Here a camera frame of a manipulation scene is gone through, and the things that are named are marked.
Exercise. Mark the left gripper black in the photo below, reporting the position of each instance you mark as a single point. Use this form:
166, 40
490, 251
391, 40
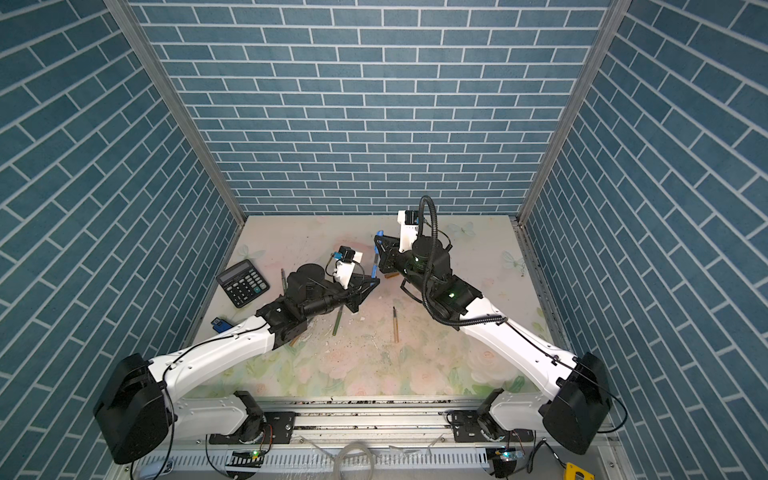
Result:
357, 284

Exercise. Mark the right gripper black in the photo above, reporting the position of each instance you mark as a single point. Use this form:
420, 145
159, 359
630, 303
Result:
389, 259

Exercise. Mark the blue pen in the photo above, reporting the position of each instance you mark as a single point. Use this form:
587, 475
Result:
374, 269

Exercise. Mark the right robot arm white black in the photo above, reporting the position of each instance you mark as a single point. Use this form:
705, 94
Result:
575, 396

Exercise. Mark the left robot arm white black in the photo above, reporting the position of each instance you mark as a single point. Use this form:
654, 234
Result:
143, 402

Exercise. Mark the tan pen middle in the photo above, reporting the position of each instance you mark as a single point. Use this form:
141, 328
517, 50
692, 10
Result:
395, 324

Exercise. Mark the black desk calculator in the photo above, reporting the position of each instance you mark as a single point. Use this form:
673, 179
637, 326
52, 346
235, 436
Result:
242, 283

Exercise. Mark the blue stapler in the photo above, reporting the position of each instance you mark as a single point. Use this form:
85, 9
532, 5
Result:
221, 325

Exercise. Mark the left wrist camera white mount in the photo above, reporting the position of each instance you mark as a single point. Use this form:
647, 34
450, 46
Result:
344, 261

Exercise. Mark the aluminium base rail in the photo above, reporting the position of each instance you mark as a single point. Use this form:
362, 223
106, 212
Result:
358, 435

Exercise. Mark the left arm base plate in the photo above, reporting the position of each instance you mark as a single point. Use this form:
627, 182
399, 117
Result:
273, 428

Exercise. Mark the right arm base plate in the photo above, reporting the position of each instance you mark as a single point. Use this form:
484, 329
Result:
470, 426

